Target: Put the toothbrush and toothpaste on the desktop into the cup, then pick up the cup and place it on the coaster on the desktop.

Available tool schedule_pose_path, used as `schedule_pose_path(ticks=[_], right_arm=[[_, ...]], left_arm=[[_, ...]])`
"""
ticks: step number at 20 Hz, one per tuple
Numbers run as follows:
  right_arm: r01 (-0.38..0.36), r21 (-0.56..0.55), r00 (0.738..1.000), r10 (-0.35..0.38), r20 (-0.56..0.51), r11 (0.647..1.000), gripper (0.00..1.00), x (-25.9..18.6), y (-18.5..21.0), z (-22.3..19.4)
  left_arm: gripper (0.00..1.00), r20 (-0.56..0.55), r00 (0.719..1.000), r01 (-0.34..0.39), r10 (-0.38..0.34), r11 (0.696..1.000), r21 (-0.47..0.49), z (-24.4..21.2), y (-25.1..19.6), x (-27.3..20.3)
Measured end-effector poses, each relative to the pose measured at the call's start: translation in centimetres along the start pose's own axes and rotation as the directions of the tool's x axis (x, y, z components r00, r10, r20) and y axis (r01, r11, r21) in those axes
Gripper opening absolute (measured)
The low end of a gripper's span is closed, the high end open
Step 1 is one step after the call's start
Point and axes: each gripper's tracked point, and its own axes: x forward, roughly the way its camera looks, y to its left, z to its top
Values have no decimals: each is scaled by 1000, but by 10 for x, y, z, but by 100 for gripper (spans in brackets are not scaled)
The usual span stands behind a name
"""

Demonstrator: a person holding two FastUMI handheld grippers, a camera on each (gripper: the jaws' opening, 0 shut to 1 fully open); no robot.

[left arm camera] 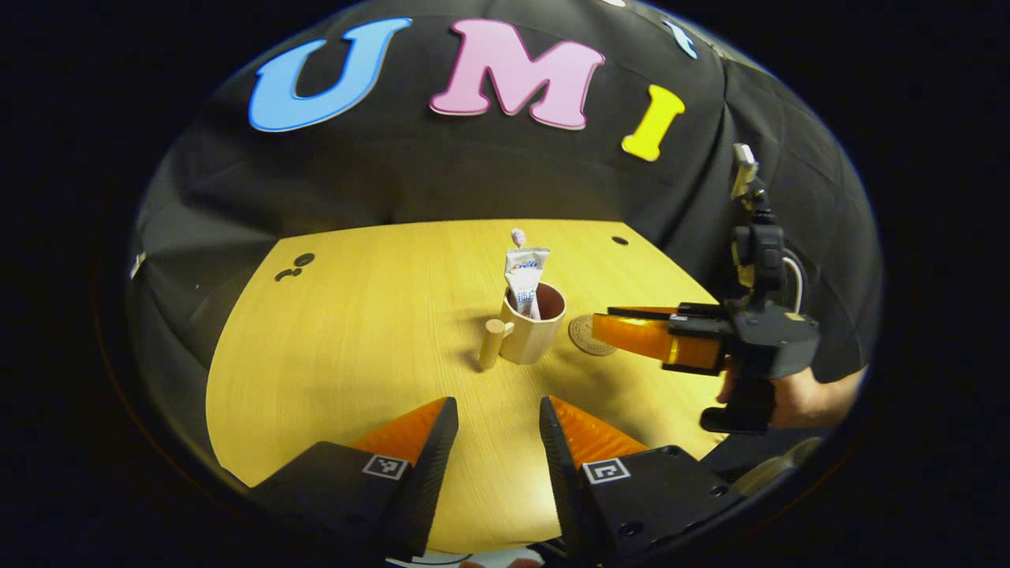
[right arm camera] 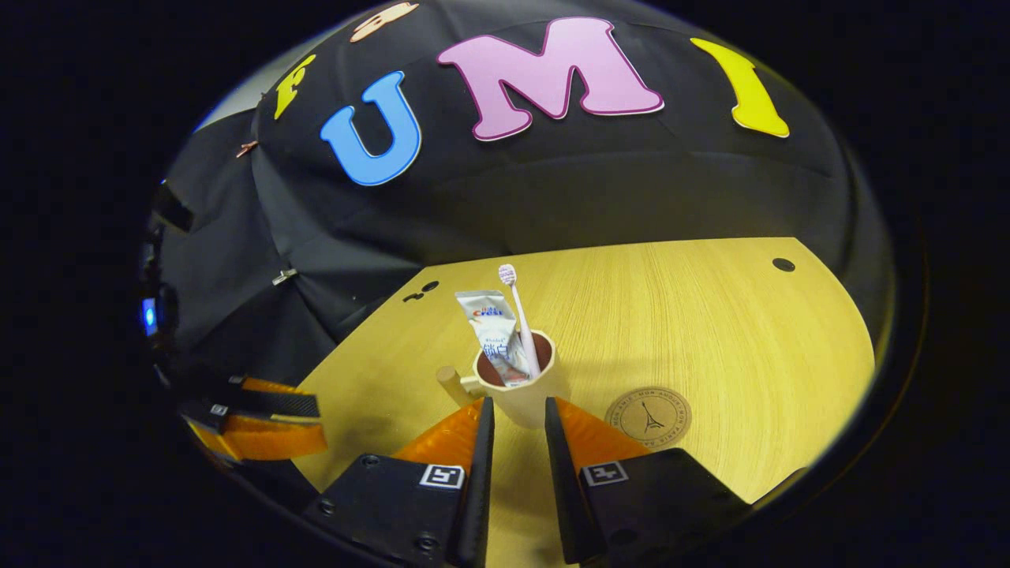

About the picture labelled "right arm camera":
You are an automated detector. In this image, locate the beige cup with handle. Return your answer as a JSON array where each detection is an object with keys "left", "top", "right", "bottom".
[{"left": 436, "top": 329, "right": 570, "bottom": 429}]

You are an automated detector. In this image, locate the round brown coaster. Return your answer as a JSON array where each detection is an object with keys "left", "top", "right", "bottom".
[{"left": 604, "top": 386, "right": 693, "bottom": 450}]

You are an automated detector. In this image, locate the white pink toothbrush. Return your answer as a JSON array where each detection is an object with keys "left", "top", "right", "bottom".
[{"left": 498, "top": 263, "right": 543, "bottom": 379}]

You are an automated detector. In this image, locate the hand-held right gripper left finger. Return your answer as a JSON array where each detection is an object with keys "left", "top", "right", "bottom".
[{"left": 302, "top": 396, "right": 496, "bottom": 568}]

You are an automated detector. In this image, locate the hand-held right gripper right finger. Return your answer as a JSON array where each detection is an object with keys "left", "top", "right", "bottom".
[{"left": 544, "top": 396, "right": 752, "bottom": 567}]

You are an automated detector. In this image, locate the black backdrop cloth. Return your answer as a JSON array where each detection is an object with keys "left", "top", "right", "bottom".
[{"left": 154, "top": 0, "right": 892, "bottom": 395}]

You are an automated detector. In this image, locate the white toothpaste tube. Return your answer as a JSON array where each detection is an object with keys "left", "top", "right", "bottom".
[{"left": 454, "top": 290, "right": 531, "bottom": 389}]

